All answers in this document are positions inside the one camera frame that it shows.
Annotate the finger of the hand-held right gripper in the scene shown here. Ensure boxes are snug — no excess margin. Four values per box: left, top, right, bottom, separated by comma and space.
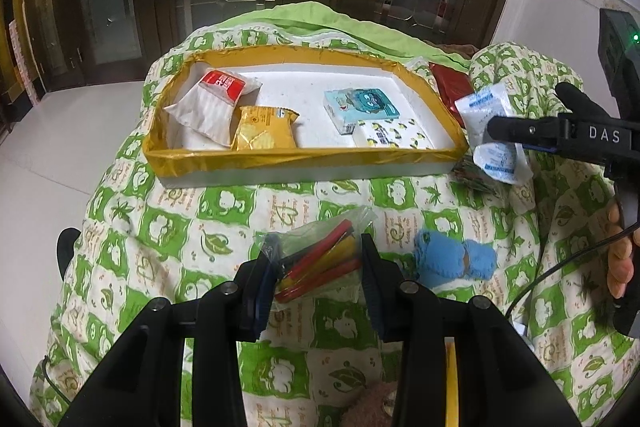
487, 115, 567, 152
555, 82, 616, 122

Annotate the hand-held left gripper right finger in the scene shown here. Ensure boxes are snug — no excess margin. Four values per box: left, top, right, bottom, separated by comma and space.
360, 233, 583, 427

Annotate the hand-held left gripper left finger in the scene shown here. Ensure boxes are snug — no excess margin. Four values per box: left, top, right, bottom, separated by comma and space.
59, 232, 281, 427

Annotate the white sachet with blue print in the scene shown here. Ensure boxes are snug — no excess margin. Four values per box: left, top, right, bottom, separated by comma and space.
454, 82, 534, 186

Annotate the clear bag of coloured tubes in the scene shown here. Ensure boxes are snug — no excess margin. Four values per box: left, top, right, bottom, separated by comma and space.
254, 207, 379, 304

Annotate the blue towel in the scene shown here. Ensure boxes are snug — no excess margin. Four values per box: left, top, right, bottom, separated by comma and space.
412, 228, 498, 291

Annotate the lemon print tissue pack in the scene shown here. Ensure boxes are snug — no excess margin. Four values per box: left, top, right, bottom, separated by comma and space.
349, 117, 432, 151

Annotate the gold-taped white foam tray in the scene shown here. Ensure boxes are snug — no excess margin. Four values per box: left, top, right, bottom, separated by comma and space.
141, 46, 471, 192

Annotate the yellow snack packet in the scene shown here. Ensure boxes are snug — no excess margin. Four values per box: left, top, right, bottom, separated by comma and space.
230, 105, 302, 152

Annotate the blue monster tissue pack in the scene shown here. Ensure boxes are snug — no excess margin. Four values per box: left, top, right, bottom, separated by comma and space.
322, 87, 404, 136

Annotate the red and white striped packet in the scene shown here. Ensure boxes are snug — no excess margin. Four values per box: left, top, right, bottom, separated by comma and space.
164, 69, 264, 148

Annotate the person's right hand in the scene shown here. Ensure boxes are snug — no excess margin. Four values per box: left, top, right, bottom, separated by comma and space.
606, 199, 637, 301

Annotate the green red striped packet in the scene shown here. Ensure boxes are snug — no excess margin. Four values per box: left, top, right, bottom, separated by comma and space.
451, 158, 502, 196

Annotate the green patterned blanket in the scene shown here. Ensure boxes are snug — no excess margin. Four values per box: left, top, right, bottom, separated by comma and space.
30, 2, 640, 427

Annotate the black rounded object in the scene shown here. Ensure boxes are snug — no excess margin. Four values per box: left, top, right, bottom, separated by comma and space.
56, 227, 82, 284

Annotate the stack of printed boxes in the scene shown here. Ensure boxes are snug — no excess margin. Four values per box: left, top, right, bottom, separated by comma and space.
9, 19, 42, 106

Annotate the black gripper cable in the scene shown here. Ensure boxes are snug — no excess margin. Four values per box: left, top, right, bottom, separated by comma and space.
504, 219, 640, 324
42, 354, 69, 411

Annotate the gold door frame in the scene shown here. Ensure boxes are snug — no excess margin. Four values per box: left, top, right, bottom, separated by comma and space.
9, 0, 38, 78

